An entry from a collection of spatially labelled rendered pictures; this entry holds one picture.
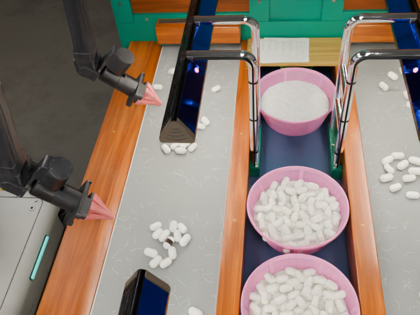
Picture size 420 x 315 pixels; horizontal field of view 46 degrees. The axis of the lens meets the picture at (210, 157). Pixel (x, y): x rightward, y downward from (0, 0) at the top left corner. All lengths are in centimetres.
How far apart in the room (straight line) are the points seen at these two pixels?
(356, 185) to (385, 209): 10
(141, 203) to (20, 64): 214
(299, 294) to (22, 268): 111
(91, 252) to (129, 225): 13
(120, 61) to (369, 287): 88
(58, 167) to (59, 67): 215
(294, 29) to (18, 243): 130
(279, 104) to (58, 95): 169
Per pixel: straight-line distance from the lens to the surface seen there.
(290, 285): 123
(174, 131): 108
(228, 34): 178
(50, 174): 111
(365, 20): 134
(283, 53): 176
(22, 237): 204
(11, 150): 110
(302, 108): 162
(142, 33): 190
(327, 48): 180
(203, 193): 138
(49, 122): 287
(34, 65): 333
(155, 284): 86
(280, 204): 135
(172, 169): 145
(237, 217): 130
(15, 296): 193
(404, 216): 138
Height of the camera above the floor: 184
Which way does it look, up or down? 48 degrees down
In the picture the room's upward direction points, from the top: 7 degrees counter-clockwise
